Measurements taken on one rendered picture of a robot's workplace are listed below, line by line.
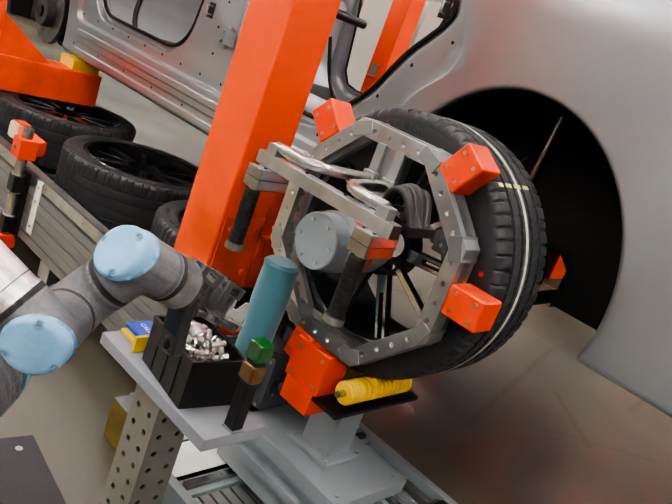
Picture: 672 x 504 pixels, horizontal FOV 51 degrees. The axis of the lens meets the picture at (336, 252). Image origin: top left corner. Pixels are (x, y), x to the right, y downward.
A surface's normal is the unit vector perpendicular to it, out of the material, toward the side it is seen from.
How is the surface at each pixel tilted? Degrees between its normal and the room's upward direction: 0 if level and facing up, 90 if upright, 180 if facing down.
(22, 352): 92
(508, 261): 71
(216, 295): 65
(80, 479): 0
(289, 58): 90
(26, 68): 90
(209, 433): 0
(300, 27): 90
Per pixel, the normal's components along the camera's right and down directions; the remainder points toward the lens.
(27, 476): 0.34, -0.90
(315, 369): -0.65, -0.02
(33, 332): 0.06, 0.35
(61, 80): 0.67, 0.44
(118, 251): -0.32, -0.41
